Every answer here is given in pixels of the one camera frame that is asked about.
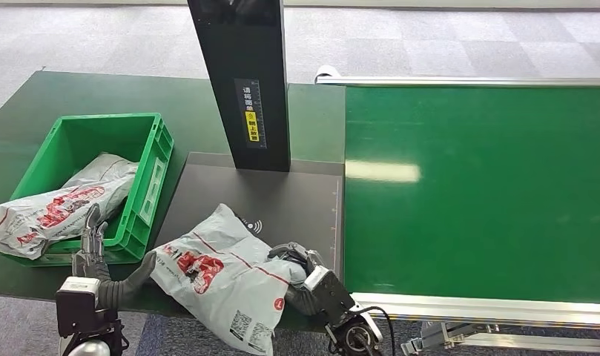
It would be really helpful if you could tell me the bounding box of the green plastic crate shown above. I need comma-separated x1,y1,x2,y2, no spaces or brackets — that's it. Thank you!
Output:
0,113,175,268

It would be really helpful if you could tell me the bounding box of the green conveyor belt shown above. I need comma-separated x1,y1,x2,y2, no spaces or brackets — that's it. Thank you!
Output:
343,85,600,304

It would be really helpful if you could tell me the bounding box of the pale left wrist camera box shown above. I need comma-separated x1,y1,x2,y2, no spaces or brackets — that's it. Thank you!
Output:
55,276,102,339

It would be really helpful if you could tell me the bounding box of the black yellow column label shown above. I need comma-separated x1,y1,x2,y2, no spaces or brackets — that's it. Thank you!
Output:
234,78,268,150

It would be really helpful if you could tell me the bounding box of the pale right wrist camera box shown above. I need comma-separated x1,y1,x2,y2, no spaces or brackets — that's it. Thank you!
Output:
303,265,355,326

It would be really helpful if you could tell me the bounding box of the black scanner base plate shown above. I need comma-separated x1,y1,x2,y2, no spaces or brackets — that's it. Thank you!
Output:
154,152,345,286

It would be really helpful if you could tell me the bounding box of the black scanner column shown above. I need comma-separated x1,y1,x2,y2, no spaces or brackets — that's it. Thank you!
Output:
186,0,291,173

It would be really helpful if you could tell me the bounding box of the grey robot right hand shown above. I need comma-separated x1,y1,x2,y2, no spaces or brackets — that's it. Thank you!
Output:
267,242,326,317

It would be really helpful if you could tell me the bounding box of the grey courier bag red print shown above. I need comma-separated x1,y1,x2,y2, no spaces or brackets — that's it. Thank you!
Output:
149,203,308,356
0,171,136,261

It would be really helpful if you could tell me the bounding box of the plain grey courier bag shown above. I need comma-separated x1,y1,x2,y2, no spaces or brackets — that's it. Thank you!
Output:
63,153,139,190

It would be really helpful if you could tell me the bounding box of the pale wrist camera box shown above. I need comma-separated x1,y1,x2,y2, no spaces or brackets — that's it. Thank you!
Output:
303,265,355,326
55,276,102,339

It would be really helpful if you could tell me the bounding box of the aluminium conveyor frame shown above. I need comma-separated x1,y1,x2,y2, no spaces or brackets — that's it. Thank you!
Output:
314,65,600,356

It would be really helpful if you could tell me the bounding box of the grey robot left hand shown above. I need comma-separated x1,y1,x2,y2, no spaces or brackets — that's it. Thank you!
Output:
71,202,158,312

